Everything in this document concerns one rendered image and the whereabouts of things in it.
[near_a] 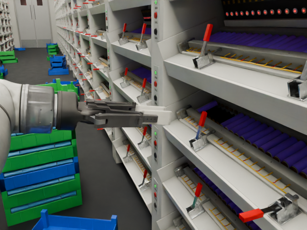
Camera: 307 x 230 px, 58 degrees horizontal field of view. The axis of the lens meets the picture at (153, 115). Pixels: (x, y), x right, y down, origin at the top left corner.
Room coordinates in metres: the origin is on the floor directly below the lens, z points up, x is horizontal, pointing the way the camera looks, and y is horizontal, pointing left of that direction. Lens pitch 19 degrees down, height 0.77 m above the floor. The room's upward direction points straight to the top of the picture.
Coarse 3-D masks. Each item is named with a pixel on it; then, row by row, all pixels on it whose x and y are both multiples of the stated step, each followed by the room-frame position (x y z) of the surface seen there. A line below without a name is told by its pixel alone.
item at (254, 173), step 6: (180, 120) 0.76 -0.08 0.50; (216, 144) 0.58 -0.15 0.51; (222, 150) 0.55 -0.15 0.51; (228, 156) 0.53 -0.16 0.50; (240, 162) 0.50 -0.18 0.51; (246, 168) 0.48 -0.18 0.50; (258, 174) 0.45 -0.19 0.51; (264, 180) 0.43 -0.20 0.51; (270, 186) 0.42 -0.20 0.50; (282, 192) 0.39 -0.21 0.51; (300, 204) 0.36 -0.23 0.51; (306, 210) 0.35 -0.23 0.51
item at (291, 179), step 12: (192, 108) 0.77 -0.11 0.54; (216, 132) 0.62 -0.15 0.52; (228, 132) 0.59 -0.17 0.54; (228, 144) 0.57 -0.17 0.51; (240, 144) 0.53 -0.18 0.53; (252, 156) 0.49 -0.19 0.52; (264, 156) 0.47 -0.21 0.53; (252, 168) 0.47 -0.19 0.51; (264, 168) 0.46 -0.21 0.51; (276, 168) 0.43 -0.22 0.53; (288, 168) 0.42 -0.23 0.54; (276, 180) 0.42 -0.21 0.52; (288, 180) 0.40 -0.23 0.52; (300, 180) 0.39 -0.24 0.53; (300, 192) 0.38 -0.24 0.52
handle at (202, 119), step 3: (204, 111) 0.61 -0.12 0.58; (201, 114) 0.61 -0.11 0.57; (204, 114) 0.60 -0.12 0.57; (201, 117) 0.61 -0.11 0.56; (204, 117) 0.60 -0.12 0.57; (201, 120) 0.61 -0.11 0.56; (204, 120) 0.60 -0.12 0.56; (201, 123) 0.60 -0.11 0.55; (201, 126) 0.60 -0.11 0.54; (198, 129) 0.61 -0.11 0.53; (198, 132) 0.61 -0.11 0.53; (198, 135) 0.60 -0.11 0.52; (198, 138) 0.60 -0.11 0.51
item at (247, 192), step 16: (192, 96) 0.80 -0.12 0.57; (208, 96) 0.82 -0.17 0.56; (176, 112) 0.76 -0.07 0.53; (176, 128) 0.73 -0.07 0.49; (176, 144) 0.69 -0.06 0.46; (224, 144) 0.58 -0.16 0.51; (192, 160) 0.61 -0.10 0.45; (208, 160) 0.54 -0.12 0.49; (224, 160) 0.53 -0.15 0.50; (240, 160) 0.51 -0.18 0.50; (208, 176) 0.54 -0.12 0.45; (224, 176) 0.48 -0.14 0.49; (240, 176) 0.47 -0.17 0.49; (272, 176) 0.44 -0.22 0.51; (224, 192) 0.48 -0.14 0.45; (240, 192) 0.43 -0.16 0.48; (256, 192) 0.42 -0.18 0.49; (272, 192) 0.41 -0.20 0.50; (288, 192) 0.40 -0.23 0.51; (240, 208) 0.44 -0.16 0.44; (256, 208) 0.38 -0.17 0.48; (256, 224) 0.40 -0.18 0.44; (272, 224) 0.35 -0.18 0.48; (288, 224) 0.34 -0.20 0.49; (304, 224) 0.33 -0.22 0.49
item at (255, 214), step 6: (282, 204) 0.35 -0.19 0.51; (252, 210) 0.34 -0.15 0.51; (258, 210) 0.34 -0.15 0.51; (264, 210) 0.34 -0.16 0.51; (270, 210) 0.34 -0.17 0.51; (276, 210) 0.35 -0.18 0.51; (240, 216) 0.33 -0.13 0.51; (246, 216) 0.33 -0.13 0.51; (252, 216) 0.33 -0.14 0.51; (258, 216) 0.33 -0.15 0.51
